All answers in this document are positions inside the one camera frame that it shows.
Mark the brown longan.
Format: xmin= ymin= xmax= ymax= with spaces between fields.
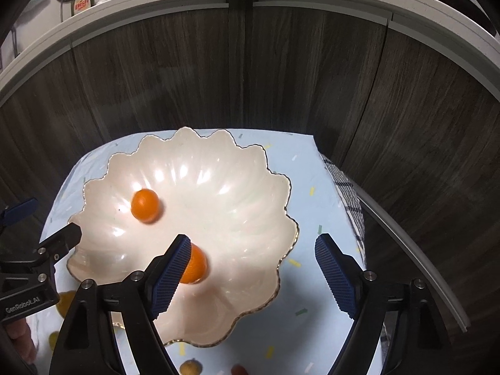
xmin=180 ymin=358 xmax=204 ymax=375

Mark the large orange mandarin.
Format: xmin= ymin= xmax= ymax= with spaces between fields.
xmin=180 ymin=243 xmax=208 ymax=284

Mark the light blue patterned tablecloth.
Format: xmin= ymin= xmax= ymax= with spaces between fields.
xmin=29 ymin=128 xmax=385 ymax=375

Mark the small orange mandarin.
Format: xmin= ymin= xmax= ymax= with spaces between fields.
xmin=130 ymin=188 xmax=160 ymax=224

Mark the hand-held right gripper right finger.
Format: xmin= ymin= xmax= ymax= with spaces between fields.
xmin=314 ymin=233 xmax=456 ymax=375

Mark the grey trim strip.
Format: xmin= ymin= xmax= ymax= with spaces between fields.
xmin=357 ymin=191 xmax=469 ymax=333

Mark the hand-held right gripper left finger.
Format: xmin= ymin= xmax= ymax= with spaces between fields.
xmin=49 ymin=233 xmax=192 ymax=375

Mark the white scalloped ceramic bowl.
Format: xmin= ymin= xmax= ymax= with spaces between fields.
xmin=66 ymin=126 xmax=299 ymax=348

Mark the person's left hand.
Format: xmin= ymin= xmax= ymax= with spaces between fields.
xmin=4 ymin=314 xmax=38 ymax=366

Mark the dark wood cabinet door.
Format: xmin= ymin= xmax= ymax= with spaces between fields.
xmin=244 ymin=6 xmax=387 ymax=137
xmin=72 ymin=8 xmax=251 ymax=141
xmin=316 ymin=23 xmax=500 ymax=375
xmin=0 ymin=47 xmax=108 ymax=243

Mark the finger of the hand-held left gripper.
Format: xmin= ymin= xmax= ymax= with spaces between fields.
xmin=0 ymin=198 xmax=40 ymax=229
xmin=0 ymin=222 xmax=83 ymax=274

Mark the black white checkered cloth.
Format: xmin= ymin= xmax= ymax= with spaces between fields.
xmin=320 ymin=154 xmax=366 ymax=266

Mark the yellow-orange citrus with stem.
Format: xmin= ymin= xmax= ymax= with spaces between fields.
xmin=57 ymin=290 xmax=77 ymax=317

